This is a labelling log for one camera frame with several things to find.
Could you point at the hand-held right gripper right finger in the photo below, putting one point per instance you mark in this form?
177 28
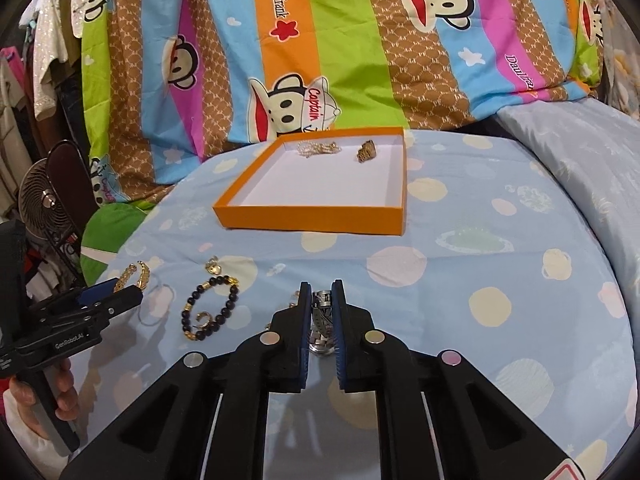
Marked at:
338 340

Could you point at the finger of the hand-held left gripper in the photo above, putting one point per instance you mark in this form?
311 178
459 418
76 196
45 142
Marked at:
122 301
100 291

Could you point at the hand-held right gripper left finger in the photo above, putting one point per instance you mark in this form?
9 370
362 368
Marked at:
303 340

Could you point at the silver wrist watch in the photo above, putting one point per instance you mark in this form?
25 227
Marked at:
321 315

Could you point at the orange jewelry box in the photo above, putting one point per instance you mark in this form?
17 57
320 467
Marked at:
320 195

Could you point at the person's left hand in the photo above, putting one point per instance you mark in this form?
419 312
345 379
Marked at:
66 392

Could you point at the green cushion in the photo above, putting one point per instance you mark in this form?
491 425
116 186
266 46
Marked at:
107 232

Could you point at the small black fan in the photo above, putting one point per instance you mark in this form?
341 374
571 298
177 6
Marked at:
42 195

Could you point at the dark brown chair back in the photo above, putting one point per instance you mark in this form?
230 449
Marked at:
70 170

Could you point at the blue dotted bed sheet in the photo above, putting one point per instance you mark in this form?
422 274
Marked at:
475 270

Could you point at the white hanging shirt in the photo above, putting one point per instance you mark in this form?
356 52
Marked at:
47 65

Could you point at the olive hanging garment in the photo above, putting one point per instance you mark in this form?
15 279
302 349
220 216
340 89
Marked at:
69 30

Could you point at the colourful striped printed blanket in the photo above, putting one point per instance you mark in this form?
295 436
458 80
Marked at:
340 45

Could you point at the pale blue quilt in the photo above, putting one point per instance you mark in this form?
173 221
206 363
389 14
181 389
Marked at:
590 160

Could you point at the floral cloth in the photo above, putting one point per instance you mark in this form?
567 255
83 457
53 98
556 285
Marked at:
622 75

